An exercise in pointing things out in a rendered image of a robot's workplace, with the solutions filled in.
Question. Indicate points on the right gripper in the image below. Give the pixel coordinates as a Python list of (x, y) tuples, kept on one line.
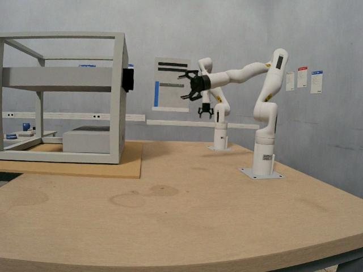
[(206, 108)]

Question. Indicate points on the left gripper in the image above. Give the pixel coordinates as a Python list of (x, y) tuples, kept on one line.
[(198, 84)]

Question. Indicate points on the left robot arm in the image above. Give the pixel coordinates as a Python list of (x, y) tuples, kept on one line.
[(263, 159)]

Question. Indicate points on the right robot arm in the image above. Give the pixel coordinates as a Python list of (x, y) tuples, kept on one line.
[(221, 110)]

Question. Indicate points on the tan flat wooden board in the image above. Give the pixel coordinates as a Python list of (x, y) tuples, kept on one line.
[(128, 167)]

